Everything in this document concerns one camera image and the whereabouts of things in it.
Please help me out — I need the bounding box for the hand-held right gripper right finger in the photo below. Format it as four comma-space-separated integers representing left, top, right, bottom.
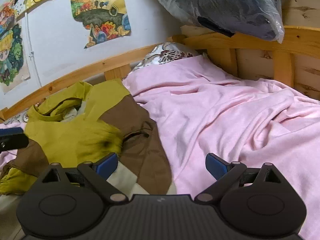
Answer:
194, 152, 284, 204

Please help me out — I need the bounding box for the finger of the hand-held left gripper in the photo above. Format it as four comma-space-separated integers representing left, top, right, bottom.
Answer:
0, 127, 29, 153

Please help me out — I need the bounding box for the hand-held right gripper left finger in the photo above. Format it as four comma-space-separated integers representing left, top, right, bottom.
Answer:
41, 152, 129, 204

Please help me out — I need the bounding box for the yellow brown cream garment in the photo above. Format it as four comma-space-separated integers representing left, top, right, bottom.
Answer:
0, 79, 175, 196

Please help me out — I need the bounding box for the clear plastic bag of clothes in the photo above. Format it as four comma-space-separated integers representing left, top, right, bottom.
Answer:
150, 0, 303, 43

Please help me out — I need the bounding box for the pink blanket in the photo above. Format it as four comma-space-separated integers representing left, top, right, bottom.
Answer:
0, 55, 320, 240

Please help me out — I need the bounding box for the floral satin pillow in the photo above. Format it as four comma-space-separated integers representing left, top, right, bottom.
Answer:
135, 42, 200, 68

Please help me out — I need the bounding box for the colourful tall wall poster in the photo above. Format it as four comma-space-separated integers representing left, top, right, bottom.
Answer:
0, 0, 31, 94

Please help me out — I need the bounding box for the white wall cable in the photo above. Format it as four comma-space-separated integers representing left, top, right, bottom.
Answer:
24, 12, 42, 86

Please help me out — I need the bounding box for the wooden bed frame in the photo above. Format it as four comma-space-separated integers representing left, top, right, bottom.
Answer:
0, 0, 320, 120

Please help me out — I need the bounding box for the colourful torn wall poster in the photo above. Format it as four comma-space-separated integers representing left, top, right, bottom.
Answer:
69, 0, 132, 49

